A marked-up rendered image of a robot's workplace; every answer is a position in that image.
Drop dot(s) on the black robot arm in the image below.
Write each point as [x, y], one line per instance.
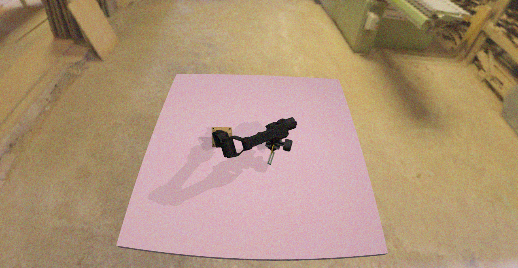
[279, 130]

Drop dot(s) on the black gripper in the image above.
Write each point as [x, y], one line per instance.
[278, 143]

